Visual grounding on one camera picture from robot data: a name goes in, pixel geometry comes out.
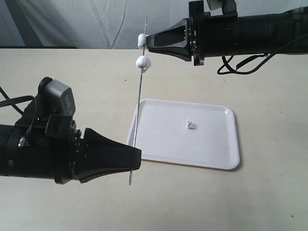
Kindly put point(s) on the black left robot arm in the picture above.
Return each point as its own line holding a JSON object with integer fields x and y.
{"x": 7, "y": 145}

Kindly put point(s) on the white foam piece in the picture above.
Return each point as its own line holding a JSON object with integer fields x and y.
{"x": 143, "y": 63}
{"x": 189, "y": 124}
{"x": 142, "y": 38}

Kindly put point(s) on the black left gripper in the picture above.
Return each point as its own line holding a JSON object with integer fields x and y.
{"x": 49, "y": 146}

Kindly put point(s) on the grey backdrop curtain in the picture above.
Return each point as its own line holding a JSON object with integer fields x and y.
{"x": 85, "y": 24}

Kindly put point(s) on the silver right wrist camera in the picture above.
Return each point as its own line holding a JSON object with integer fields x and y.
{"x": 228, "y": 7}

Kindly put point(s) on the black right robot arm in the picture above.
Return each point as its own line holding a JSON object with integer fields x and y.
{"x": 281, "y": 33}

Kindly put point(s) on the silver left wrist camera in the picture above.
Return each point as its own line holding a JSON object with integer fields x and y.
{"x": 57, "y": 97}

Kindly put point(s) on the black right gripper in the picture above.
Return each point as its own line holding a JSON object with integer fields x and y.
{"x": 204, "y": 34}

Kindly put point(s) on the thin metal skewer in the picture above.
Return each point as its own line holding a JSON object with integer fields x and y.
{"x": 138, "y": 107}

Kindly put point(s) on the white rectangular plastic tray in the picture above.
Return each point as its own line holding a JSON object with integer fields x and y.
{"x": 163, "y": 137}

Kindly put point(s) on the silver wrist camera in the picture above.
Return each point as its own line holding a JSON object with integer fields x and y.
{"x": 228, "y": 7}
{"x": 57, "y": 97}

